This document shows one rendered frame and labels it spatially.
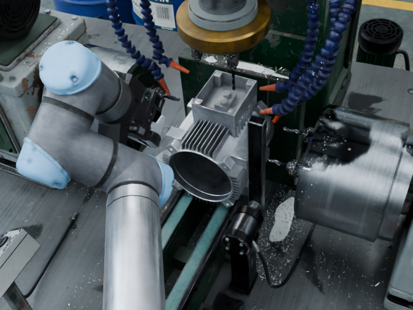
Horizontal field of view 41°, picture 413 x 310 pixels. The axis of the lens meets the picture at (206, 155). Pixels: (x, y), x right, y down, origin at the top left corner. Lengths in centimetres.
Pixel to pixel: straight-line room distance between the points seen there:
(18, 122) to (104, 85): 62
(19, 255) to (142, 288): 47
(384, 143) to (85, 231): 76
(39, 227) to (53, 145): 72
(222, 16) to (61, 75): 38
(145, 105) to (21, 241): 36
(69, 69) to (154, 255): 27
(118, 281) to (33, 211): 85
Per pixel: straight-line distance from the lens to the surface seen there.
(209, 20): 101
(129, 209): 73
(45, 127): 76
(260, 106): 122
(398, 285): 120
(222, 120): 114
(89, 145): 77
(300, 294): 127
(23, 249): 109
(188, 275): 116
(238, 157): 113
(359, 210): 106
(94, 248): 138
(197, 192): 125
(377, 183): 104
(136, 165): 79
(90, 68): 75
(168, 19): 275
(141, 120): 92
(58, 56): 76
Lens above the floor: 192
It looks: 48 degrees down
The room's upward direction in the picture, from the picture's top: 5 degrees counter-clockwise
